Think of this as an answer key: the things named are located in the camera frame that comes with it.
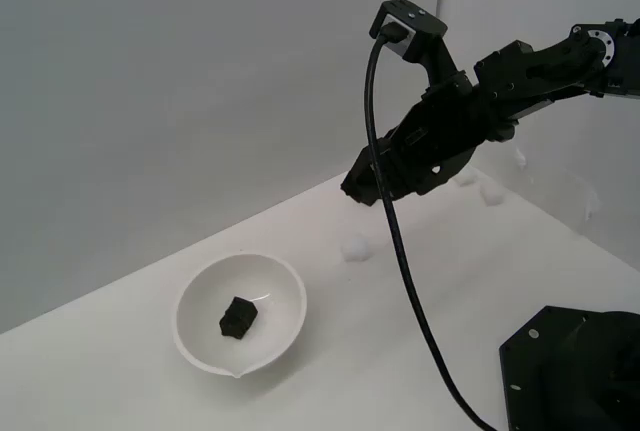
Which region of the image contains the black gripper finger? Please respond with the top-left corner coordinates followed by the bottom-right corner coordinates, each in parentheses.
top-left (341, 136), bottom-right (389, 197)

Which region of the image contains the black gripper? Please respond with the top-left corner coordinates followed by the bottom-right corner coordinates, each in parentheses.
top-left (352, 30), bottom-right (609, 205)

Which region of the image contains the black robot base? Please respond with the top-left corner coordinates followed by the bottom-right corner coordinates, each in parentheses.
top-left (498, 305), bottom-right (640, 431)

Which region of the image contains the white ceramic bowl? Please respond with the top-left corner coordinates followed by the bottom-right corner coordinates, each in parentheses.
top-left (173, 250), bottom-right (308, 379)

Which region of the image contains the thick black camera cable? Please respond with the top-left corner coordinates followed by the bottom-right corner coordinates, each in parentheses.
top-left (363, 25), bottom-right (496, 431)

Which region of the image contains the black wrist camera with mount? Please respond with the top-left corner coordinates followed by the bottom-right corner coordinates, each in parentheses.
top-left (368, 0), bottom-right (474, 95)

